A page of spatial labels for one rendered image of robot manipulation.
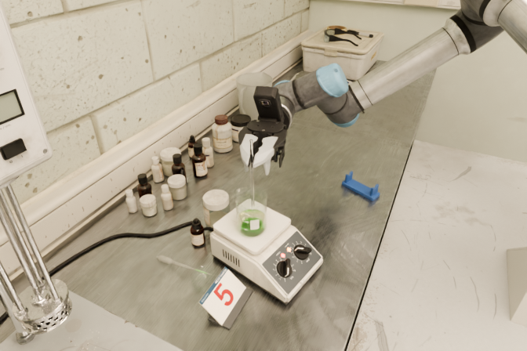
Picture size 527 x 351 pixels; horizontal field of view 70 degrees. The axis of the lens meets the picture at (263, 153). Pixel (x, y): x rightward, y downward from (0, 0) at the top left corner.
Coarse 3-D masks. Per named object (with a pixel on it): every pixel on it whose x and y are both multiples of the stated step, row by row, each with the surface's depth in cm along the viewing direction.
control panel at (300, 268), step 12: (288, 240) 76; (300, 240) 78; (276, 252) 74; (288, 252) 75; (312, 252) 77; (264, 264) 71; (276, 264) 72; (300, 264) 74; (312, 264) 75; (276, 276) 71; (300, 276) 73; (288, 288) 70
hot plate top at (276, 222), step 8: (224, 216) 79; (232, 216) 79; (272, 216) 79; (280, 216) 79; (216, 224) 77; (224, 224) 77; (232, 224) 77; (272, 224) 77; (280, 224) 77; (288, 224) 77; (216, 232) 76; (224, 232) 75; (232, 232) 75; (272, 232) 75; (280, 232) 75; (232, 240) 73; (240, 240) 73; (248, 240) 73; (256, 240) 73; (264, 240) 73; (272, 240) 74; (248, 248) 71; (256, 248) 71
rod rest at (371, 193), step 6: (348, 180) 103; (354, 180) 103; (348, 186) 102; (354, 186) 101; (360, 186) 101; (366, 186) 101; (378, 186) 98; (360, 192) 99; (366, 192) 99; (372, 192) 97; (378, 192) 99; (372, 198) 97
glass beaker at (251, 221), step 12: (240, 192) 74; (264, 192) 73; (240, 204) 70; (264, 204) 71; (240, 216) 72; (252, 216) 70; (264, 216) 72; (240, 228) 73; (252, 228) 72; (264, 228) 74
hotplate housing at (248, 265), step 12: (288, 228) 79; (216, 240) 76; (228, 240) 76; (276, 240) 76; (216, 252) 78; (228, 252) 75; (240, 252) 73; (264, 252) 73; (228, 264) 77; (240, 264) 74; (252, 264) 72; (252, 276) 73; (264, 276) 70; (264, 288) 72; (276, 288) 70; (300, 288) 74; (288, 300) 70
